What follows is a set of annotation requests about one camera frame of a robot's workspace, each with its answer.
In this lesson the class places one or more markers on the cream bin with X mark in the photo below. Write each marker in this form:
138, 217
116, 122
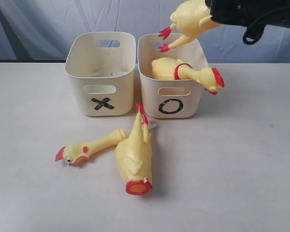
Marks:
100, 68

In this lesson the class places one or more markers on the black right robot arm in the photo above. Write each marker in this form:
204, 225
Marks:
245, 12

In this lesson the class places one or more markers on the headless yellow rubber chicken body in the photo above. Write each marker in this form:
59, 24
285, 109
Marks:
133, 156

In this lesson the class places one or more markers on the detached yellow rubber chicken head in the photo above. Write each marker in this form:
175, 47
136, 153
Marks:
76, 153

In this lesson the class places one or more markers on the cream bin with O mark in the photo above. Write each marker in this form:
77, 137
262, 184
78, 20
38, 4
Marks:
169, 98

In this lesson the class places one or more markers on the blue-white backdrop curtain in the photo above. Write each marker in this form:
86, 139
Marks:
46, 29

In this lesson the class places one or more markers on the small white squeaker tube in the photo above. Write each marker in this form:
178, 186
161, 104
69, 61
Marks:
152, 126

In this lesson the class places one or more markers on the whole yellow rubber chicken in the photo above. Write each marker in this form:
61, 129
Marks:
176, 69
191, 18

